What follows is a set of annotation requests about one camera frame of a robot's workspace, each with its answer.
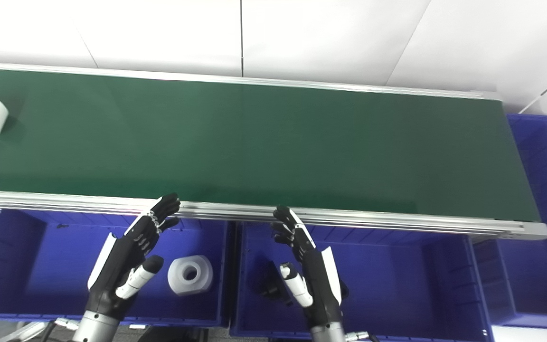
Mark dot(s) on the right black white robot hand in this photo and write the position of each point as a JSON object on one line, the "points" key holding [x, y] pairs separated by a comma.
{"points": [[318, 280]]}

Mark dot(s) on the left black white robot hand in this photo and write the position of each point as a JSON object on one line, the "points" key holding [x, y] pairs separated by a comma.
{"points": [[126, 256]]}

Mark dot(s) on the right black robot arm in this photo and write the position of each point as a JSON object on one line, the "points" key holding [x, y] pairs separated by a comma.
{"points": [[326, 333]]}

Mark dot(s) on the black plastic part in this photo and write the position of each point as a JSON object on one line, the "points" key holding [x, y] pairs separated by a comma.
{"points": [[269, 282]]}

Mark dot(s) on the green conveyor belt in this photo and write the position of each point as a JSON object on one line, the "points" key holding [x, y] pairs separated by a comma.
{"points": [[349, 218], [264, 142]]}

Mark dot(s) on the blue plastic bin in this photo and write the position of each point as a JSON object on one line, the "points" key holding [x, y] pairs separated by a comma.
{"points": [[397, 285], [41, 266], [539, 213]]}

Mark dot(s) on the grey wall strip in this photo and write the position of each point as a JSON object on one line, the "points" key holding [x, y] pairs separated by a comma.
{"points": [[537, 99]]}

